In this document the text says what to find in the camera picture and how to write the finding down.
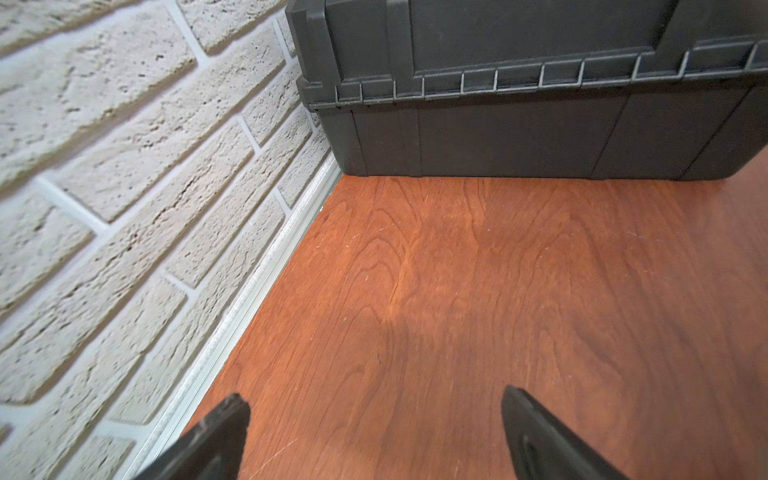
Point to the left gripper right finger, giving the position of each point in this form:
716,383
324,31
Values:
542,447

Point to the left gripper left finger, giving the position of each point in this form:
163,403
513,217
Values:
212,449

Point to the black plastic toolbox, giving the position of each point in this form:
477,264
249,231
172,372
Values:
671,90

